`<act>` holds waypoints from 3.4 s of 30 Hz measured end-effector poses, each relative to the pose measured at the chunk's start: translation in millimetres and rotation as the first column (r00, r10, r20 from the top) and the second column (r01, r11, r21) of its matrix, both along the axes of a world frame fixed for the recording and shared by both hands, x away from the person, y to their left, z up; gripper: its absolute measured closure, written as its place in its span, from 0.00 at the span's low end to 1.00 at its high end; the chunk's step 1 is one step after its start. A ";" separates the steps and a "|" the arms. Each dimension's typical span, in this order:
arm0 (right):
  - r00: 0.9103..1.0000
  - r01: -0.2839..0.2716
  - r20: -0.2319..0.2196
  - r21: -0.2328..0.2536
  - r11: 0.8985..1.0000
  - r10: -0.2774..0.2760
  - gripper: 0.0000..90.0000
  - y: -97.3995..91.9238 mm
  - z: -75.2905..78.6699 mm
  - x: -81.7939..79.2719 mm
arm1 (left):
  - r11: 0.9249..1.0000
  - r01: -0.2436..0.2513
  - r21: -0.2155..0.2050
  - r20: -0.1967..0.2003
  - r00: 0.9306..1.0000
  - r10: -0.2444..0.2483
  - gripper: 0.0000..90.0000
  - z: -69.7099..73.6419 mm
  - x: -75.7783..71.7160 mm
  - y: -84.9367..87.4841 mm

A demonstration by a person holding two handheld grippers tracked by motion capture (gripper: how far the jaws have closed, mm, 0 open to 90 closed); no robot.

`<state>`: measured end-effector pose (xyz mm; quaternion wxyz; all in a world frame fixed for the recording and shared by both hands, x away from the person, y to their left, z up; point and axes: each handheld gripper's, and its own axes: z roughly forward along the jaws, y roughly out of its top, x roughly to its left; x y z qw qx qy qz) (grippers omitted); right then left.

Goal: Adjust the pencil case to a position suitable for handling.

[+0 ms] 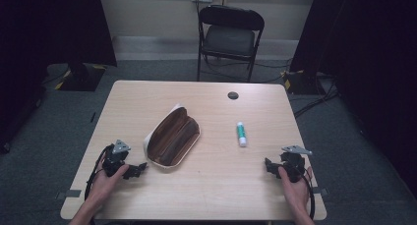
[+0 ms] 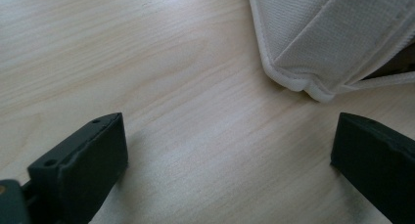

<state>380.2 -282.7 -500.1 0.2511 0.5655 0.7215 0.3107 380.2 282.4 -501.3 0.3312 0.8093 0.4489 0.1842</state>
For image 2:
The white fabric bag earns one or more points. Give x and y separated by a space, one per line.
313 35

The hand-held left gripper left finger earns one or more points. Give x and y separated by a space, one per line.
81 165

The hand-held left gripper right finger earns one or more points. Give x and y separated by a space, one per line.
375 155

